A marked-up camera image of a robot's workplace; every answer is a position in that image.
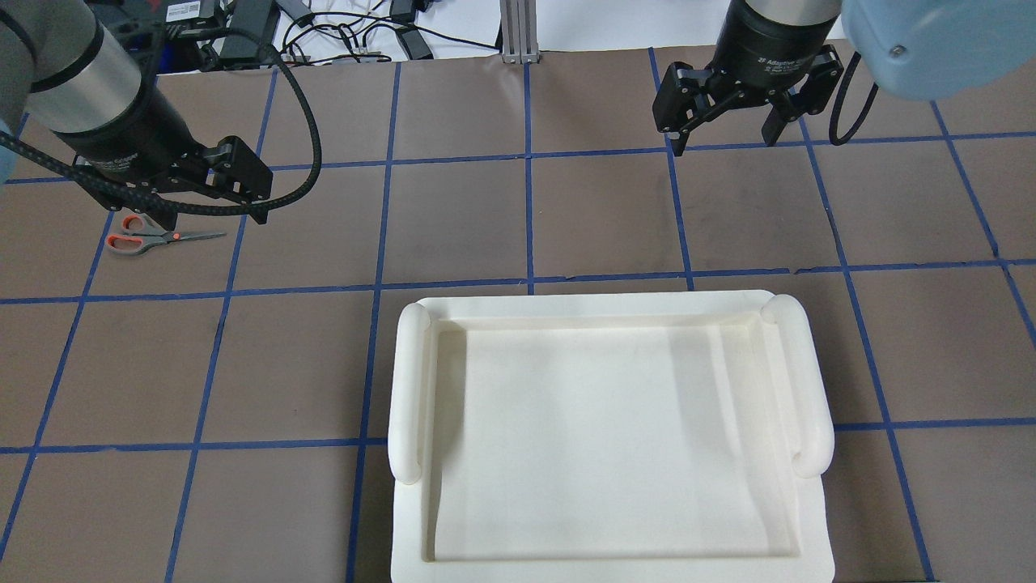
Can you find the white plastic tray box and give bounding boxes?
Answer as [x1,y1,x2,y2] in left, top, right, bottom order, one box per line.
[386,289,835,582]

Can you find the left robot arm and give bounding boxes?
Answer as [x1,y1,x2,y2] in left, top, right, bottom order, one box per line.
[2,1,274,229]

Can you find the aluminium frame post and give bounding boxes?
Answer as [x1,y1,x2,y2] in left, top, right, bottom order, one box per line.
[499,0,541,64]

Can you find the grey orange scissors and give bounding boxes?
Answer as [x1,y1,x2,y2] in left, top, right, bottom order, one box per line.
[104,214,226,256]

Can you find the black braided cable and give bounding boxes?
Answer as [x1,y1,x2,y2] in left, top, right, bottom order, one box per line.
[0,24,323,218]

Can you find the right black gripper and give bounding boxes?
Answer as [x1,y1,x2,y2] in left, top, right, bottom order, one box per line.
[652,1,844,156]

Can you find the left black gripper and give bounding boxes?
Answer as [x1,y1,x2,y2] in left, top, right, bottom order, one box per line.
[73,136,274,230]

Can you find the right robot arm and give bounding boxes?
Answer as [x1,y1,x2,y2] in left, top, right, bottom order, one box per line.
[652,1,1035,156]

